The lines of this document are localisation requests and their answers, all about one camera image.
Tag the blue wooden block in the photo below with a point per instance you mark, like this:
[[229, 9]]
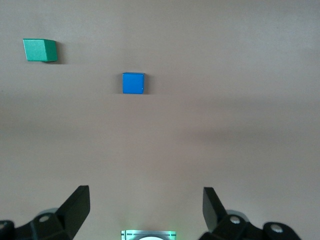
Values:
[[133, 83]]

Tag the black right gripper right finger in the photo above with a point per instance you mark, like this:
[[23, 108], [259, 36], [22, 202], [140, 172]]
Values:
[[215, 215]]

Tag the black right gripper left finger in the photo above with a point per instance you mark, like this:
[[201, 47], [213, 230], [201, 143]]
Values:
[[72, 215]]

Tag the green wooden block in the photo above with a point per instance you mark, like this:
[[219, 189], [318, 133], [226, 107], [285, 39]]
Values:
[[37, 50]]

